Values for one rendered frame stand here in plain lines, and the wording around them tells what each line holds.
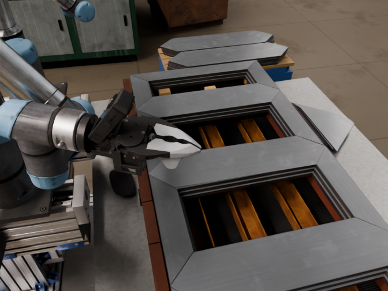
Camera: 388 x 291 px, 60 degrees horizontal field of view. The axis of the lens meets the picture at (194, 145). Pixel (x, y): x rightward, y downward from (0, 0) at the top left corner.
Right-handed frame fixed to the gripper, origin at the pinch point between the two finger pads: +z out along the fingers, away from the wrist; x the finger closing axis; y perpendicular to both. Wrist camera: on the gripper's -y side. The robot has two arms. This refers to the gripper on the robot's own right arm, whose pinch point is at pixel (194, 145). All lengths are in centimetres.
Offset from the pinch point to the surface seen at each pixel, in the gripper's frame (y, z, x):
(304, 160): 58, 39, -54
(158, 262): 61, -7, -2
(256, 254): 55, 22, -9
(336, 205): 59, 50, -36
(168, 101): 68, -23, -84
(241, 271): 55, 18, -3
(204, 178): 60, 2, -37
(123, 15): 130, -111, -265
